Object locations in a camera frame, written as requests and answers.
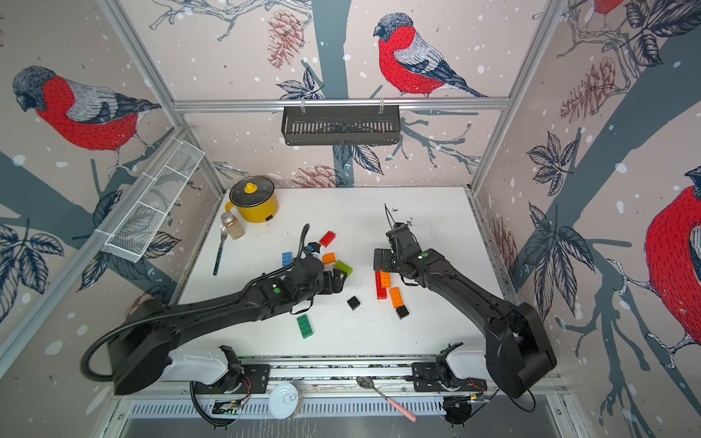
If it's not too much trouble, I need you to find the blue lego brick upper left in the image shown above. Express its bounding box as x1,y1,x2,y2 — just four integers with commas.
282,252,294,268

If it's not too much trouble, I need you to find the yellow pot with lid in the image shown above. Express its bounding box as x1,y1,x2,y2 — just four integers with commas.
225,176,279,224

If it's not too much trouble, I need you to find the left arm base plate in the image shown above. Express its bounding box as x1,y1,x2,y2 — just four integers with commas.
194,364,271,395

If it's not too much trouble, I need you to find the lime green lego brick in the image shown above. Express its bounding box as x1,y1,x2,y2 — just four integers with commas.
334,260,353,276

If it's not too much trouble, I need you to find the dark green lego brick front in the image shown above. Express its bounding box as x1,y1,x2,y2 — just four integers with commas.
297,315,314,339

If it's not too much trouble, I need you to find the black lego brick attached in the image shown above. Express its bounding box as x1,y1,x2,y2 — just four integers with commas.
395,306,410,319

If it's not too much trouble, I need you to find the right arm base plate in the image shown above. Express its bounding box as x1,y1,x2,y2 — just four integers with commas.
405,362,487,393

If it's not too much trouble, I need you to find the small glass jar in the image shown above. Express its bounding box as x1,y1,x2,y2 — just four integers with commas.
221,212,245,240

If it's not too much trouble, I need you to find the white wire wall basket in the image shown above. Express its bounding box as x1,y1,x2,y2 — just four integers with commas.
101,137,204,263

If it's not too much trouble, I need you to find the red lego brick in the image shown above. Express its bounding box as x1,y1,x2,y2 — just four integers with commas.
376,287,388,300
319,231,336,247

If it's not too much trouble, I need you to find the orange lego brick front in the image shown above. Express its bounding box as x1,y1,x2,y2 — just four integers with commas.
389,288,403,310

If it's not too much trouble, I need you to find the pink handled spoon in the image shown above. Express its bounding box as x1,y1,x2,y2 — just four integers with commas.
356,377,417,423

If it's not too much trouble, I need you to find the white round lid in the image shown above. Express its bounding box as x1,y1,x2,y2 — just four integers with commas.
268,383,302,420

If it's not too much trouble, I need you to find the orange lego brick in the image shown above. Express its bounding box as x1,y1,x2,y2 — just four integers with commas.
322,253,337,265
380,272,392,288
389,288,403,310

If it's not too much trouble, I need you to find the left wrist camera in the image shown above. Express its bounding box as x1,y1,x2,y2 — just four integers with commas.
305,242,321,255

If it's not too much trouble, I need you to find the black small lego brick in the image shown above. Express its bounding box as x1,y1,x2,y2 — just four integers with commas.
347,297,361,310

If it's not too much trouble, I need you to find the black wire shelf basket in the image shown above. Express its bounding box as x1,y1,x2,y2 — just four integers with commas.
281,105,402,146

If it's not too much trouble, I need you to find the teal handled spoon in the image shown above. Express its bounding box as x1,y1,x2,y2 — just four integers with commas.
213,226,229,276

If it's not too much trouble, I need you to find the red lego brick back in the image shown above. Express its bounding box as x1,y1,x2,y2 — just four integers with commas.
319,231,336,247

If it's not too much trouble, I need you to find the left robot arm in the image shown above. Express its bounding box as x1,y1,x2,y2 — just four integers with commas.
80,224,348,395

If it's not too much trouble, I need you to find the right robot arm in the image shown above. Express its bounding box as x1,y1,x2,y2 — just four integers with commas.
374,223,557,399

